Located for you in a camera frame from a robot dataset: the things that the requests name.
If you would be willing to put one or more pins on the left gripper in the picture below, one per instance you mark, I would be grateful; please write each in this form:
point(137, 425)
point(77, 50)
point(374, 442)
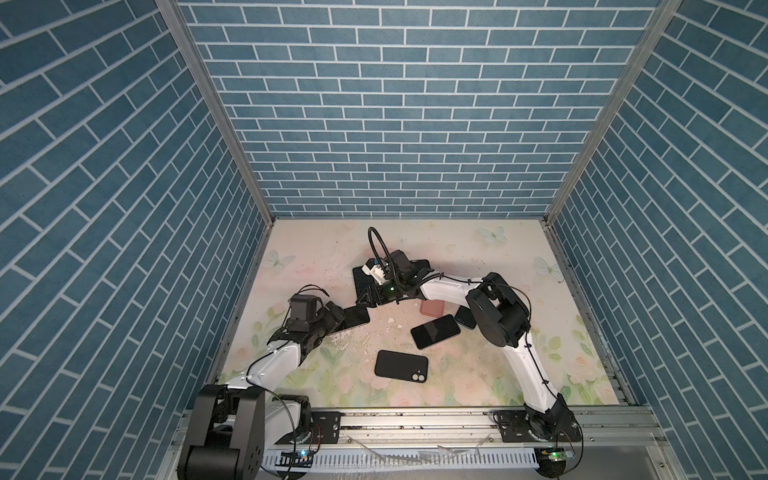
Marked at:
point(330, 321)

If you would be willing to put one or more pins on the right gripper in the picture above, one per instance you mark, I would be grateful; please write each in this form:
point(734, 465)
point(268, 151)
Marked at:
point(379, 296)

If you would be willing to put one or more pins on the black phone case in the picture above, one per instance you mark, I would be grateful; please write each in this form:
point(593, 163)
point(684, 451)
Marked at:
point(401, 366)
point(365, 287)

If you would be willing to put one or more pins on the purple-edged black phone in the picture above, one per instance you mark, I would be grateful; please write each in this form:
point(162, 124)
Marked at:
point(354, 316)

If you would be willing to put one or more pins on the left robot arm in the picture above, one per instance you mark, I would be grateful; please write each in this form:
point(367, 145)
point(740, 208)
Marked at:
point(233, 424)

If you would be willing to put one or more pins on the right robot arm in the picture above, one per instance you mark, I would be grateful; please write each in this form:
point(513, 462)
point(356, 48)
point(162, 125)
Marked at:
point(501, 312)

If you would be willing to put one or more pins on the pink phone case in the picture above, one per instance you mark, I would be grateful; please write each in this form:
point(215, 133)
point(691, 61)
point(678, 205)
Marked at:
point(432, 308)

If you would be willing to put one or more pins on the black phone lower centre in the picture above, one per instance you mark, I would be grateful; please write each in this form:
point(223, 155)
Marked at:
point(435, 331)

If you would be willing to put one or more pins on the blue-edged black phone right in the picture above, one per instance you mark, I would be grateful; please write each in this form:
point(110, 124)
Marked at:
point(465, 318)

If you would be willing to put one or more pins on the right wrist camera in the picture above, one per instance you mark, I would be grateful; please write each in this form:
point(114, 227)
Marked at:
point(378, 270)

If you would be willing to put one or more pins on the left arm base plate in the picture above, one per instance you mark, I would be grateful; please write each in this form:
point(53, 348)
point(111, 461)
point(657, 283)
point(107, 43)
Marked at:
point(323, 426)

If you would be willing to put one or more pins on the aluminium front rail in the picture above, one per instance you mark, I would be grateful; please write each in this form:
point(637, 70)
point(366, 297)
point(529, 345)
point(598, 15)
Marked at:
point(607, 426)

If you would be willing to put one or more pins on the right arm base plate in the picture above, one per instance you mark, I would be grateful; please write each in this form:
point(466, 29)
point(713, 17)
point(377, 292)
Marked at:
point(528, 425)

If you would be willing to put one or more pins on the white slotted cable duct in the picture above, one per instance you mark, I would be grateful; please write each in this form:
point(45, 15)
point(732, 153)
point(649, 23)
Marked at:
point(358, 460)

